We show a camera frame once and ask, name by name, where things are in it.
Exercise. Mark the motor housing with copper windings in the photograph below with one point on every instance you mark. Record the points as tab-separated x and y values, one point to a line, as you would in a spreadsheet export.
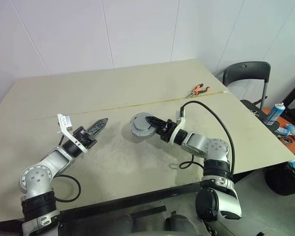
137	134

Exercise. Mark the dark rounded shape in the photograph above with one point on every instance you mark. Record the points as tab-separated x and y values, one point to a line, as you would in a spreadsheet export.
125	226
179	225

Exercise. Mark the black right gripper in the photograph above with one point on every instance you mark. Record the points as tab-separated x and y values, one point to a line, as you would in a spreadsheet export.
167	131

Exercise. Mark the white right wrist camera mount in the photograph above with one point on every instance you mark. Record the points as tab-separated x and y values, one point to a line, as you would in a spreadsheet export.
180	118

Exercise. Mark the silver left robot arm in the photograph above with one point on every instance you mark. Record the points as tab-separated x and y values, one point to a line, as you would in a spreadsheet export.
39	179

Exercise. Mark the black bin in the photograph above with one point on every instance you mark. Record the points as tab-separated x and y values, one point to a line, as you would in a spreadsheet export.
280	182

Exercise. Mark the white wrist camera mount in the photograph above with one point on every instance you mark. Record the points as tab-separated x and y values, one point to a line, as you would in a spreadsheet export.
180	118
65	123

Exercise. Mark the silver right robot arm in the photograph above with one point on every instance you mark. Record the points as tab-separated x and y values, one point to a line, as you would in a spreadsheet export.
216	150

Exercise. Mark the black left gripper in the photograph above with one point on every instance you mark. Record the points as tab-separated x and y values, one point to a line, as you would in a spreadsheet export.
83	137

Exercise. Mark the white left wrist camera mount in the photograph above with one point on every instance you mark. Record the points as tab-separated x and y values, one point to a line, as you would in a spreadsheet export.
65	123

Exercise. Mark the blue spray can upright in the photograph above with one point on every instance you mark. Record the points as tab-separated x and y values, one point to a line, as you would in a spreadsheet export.
274	114

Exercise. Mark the black folding chair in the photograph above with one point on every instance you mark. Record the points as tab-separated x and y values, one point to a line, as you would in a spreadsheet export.
245	71

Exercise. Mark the small blue white can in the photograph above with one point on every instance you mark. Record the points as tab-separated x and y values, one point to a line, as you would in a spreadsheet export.
282	131

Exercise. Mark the black table frame bar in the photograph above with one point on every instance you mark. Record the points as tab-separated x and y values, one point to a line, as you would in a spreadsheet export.
127	201

